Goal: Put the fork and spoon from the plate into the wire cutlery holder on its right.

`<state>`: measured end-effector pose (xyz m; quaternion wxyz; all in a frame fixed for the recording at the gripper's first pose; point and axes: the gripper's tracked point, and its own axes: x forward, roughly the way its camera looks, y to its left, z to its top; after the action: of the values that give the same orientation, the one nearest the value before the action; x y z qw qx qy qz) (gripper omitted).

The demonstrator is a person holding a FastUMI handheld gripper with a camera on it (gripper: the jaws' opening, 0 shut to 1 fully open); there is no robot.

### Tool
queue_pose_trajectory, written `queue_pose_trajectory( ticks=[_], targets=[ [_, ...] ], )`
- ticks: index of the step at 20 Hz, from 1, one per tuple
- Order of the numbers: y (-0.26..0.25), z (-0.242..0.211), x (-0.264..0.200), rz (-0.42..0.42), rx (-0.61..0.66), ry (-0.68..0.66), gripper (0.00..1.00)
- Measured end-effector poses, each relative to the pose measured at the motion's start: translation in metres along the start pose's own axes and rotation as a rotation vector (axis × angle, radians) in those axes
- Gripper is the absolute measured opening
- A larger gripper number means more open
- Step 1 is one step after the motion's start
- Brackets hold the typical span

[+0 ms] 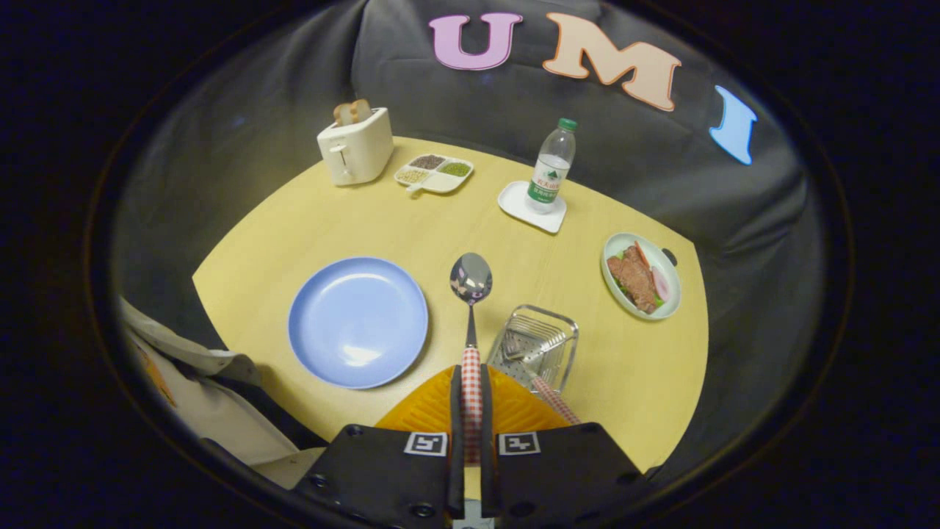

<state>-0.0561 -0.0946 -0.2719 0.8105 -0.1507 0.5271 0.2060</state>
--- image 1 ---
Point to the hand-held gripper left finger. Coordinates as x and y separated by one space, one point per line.
457 441

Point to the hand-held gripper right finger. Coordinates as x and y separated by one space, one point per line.
486 441

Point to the blue round plate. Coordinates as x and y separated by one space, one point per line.
358 323

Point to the white oval dish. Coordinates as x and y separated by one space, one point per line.
615 294

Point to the grilled meat with vegetables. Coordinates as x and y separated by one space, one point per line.
636 283

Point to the white square coaster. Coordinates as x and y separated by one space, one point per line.
514 202

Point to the person's light clothing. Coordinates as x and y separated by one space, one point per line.
213 411

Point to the white divided tray with grains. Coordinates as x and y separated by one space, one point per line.
435 173

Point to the clear water bottle green cap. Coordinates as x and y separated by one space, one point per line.
549 176

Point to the cream toaster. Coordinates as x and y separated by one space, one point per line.
363 150

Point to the black backdrop cloth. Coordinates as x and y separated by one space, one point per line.
624 154

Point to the toast slice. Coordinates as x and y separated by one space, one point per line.
360 110
342 114

